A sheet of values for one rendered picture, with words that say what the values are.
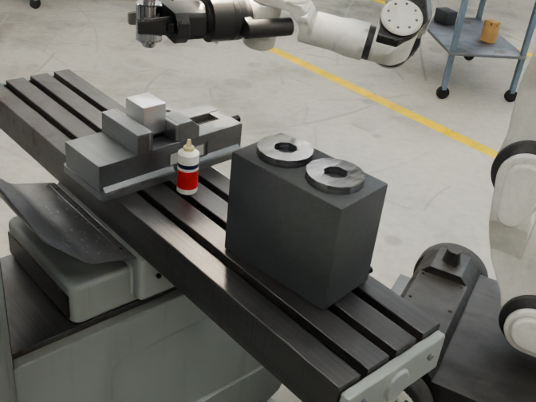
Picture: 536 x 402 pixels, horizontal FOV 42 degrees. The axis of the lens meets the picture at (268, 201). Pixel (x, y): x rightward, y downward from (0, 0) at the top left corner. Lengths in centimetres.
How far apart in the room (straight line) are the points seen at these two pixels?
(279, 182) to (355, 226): 13
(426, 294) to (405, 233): 135
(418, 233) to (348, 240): 208
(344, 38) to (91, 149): 52
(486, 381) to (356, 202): 71
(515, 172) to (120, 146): 76
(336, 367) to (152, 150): 57
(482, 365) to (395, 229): 153
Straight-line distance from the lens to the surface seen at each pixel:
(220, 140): 145
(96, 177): 131
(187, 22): 127
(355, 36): 134
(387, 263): 287
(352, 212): 101
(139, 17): 129
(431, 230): 316
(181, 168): 131
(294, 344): 102
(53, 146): 152
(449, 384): 158
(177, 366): 159
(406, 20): 134
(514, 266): 156
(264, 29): 132
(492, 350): 170
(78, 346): 136
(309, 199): 101
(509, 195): 143
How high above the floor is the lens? 163
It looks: 31 degrees down
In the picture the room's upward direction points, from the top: 7 degrees clockwise
